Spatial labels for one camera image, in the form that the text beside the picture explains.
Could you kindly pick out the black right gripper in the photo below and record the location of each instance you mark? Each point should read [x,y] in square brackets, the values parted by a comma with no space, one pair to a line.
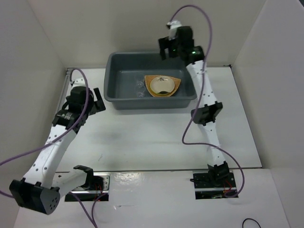
[164,43]

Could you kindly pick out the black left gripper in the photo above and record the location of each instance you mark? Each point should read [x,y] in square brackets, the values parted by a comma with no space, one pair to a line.
[98,106]

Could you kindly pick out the woven bamboo tray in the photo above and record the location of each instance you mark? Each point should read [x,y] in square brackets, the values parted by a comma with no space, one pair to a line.
[149,78]

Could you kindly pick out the cream gold round plate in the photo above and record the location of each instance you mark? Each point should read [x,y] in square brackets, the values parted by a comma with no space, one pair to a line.
[162,85]

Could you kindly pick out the clear plastic cup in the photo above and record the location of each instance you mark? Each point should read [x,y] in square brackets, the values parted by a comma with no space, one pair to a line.
[139,81]
[140,91]

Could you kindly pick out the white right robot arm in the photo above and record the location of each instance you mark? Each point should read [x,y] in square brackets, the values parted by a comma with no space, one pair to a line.
[204,115]

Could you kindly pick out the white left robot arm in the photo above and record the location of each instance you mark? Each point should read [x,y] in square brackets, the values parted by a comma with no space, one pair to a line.
[41,188]

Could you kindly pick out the grey plastic bin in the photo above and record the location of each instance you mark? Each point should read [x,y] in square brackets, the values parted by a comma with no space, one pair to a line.
[125,69]

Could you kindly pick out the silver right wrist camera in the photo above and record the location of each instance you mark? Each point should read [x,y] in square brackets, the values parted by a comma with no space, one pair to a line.
[172,27]

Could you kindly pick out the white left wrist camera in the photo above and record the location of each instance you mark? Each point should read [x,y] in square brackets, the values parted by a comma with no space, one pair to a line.
[78,82]

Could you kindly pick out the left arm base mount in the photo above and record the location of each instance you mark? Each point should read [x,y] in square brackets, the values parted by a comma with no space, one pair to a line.
[98,190]

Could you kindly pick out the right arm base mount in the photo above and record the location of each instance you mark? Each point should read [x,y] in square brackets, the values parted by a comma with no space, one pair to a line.
[205,189]

